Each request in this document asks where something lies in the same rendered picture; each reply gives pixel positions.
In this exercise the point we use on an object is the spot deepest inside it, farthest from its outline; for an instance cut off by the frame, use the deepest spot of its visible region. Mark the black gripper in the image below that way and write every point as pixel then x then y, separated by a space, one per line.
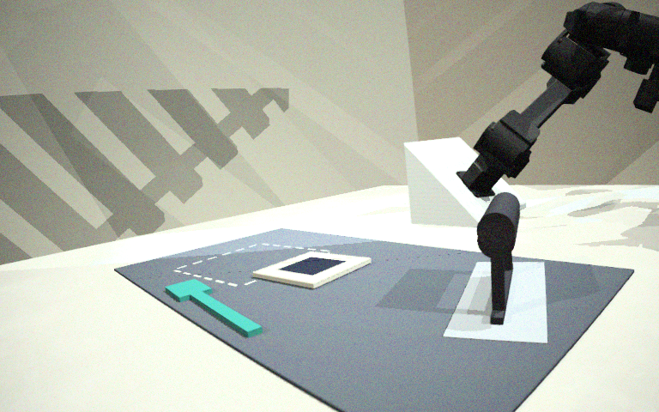
pixel 638 35

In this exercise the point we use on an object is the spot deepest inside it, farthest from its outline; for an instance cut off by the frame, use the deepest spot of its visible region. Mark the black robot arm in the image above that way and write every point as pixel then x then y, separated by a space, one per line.
pixel 504 147

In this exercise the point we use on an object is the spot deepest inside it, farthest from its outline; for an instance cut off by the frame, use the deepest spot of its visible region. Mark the teal t-shaped flat piece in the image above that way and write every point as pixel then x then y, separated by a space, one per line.
pixel 198 292

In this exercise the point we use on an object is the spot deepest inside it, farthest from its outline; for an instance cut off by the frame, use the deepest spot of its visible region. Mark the white tile with dark square top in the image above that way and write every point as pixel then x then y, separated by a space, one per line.
pixel 312 269

